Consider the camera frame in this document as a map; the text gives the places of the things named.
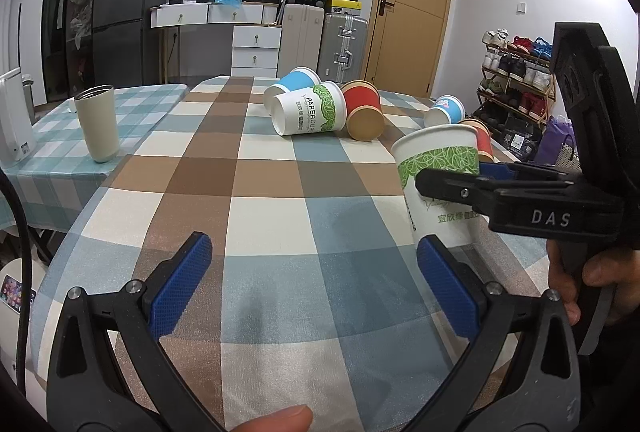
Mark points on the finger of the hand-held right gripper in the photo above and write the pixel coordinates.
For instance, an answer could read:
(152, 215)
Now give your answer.
(495, 168)
(450, 187)

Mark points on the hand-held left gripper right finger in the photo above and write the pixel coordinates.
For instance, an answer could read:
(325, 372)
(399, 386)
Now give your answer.
(447, 292)

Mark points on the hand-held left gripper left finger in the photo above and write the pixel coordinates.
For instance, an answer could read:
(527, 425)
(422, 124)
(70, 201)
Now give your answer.
(182, 282)

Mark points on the white green-leaf paper cup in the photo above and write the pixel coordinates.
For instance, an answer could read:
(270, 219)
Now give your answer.
(307, 109)
(440, 146)

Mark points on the red white paper cup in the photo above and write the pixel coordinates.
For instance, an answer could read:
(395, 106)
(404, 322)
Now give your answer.
(484, 141)

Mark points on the blue cartoon paper cup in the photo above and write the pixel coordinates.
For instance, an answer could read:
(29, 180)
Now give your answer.
(446, 110)

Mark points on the red brown paper cup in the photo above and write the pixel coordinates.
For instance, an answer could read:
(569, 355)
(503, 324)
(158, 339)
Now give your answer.
(364, 109)

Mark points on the blue white paper cup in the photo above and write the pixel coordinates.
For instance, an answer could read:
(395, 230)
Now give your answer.
(292, 81)

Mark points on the person's right hand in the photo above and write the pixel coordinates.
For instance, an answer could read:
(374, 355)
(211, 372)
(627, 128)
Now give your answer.
(561, 282)

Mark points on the person's left hand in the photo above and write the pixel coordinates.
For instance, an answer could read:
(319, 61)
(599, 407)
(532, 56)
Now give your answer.
(275, 419)

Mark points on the purple bag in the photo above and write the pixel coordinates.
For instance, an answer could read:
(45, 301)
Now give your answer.
(555, 141)

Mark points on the wooden shoe rack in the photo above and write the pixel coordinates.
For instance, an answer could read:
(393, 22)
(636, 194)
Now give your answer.
(520, 81)

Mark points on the rows of shoes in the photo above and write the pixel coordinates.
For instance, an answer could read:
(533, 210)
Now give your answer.
(515, 66)

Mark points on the white device with screen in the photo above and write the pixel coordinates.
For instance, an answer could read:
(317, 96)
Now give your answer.
(15, 292)

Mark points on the beige steel tumbler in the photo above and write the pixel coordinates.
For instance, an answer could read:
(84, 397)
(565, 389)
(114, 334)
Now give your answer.
(96, 126)

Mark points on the silver suitcase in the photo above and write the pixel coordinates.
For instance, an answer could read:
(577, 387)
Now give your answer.
(344, 44)

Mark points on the wooden door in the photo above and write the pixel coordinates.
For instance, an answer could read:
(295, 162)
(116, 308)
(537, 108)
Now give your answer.
(415, 6)

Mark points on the teal checked tablecloth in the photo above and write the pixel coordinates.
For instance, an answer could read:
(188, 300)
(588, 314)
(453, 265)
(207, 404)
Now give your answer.
(55, 151)

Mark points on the yellow black box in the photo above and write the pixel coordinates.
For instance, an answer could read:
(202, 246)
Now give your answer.
(346, 5)

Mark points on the beige suitcase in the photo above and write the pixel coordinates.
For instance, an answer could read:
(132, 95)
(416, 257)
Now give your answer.
(301, 39)

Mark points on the white appliance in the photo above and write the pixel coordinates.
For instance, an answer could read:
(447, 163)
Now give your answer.
(14, 116)

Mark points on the white drawer chest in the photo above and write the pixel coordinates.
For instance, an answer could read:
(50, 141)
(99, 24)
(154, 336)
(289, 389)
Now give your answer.
(255, 49)

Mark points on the white dressing table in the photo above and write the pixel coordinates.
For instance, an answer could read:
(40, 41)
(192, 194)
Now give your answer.
(200, 15)

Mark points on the dark grey refrigerator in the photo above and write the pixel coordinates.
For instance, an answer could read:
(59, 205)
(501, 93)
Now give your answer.
(132, 6)

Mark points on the dark glass-door cabinet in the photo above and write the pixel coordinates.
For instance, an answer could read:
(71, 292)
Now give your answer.
(72, 11)

